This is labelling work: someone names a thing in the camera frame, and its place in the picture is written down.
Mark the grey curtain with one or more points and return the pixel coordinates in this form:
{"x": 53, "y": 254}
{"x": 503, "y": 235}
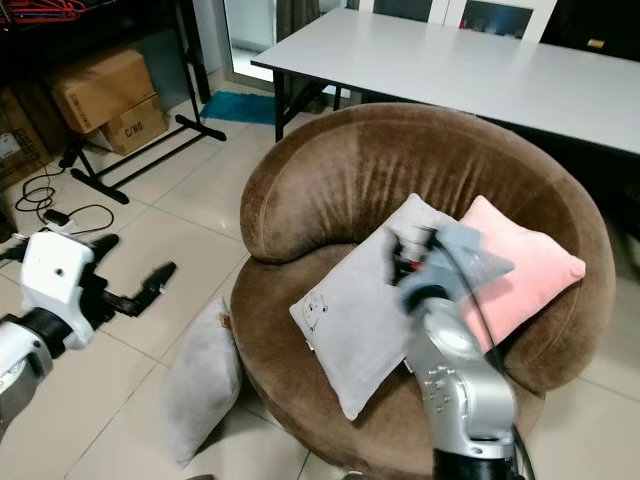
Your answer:
{"x": 296, "y": 16}

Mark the small printed cardboard box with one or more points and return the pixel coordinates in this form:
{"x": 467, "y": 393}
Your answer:
{"x": 135, "y": 128}

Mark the black metal clothes rack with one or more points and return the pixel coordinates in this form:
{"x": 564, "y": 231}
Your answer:
{"x": 150, "y": 150}

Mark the red clothes hangers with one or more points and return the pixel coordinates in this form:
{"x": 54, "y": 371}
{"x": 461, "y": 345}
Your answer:
{"x": 45, "y": 10}

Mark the large plain cardboard box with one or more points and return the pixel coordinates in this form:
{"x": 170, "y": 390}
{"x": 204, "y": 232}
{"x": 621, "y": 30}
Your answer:
{"x": 100, "y": 88}

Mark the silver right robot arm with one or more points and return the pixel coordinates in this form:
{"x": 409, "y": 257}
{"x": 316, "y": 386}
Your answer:
{"x": 460, "y": 390}

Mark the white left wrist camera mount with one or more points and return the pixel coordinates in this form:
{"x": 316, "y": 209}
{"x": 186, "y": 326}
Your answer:
{"x": 55, "y": 270}

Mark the grey pillow with bear print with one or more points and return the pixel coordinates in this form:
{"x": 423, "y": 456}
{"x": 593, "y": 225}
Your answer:
{"x": 355, "y": 330}

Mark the plain grey pillow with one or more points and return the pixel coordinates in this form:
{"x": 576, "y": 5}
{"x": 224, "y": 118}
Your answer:
{"x": 200, "y": 385}

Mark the blue floor mat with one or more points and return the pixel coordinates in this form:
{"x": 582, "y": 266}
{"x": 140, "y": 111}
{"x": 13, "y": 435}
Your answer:
{"x": 238, "y": 106}

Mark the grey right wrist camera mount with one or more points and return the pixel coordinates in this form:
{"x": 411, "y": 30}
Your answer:
{"x": 465, "y": 255}

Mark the cardboard box with white label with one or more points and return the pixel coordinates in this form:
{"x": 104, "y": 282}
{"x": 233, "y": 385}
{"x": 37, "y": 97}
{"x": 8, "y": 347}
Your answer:
{"x": 18, "y": 140}

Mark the pink pillow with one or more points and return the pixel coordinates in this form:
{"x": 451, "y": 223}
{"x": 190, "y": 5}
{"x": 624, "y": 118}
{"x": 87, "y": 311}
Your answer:
{"x": 540, "y": 268}

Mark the white chair with dark back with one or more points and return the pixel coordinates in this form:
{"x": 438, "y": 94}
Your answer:
{"x": 400, "y": 8}
{"x": 500, "y": 15}

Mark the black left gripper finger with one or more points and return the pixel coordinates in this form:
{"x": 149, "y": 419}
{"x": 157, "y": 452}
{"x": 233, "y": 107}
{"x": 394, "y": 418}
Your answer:
{"x": 106, "y": 244}
{"x": 152, "y": 283}

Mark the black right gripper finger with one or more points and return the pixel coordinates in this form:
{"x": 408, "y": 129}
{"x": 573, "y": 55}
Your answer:
{"x": 398, "y": 244}

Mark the white table with black legs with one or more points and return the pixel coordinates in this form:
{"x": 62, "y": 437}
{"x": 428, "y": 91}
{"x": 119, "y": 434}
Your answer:
{"x": 450, "y": 65}

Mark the brown round velvet sofa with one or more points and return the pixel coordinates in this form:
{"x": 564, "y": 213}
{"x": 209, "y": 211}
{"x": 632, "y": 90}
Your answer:
{"x": 370, "y": 160}

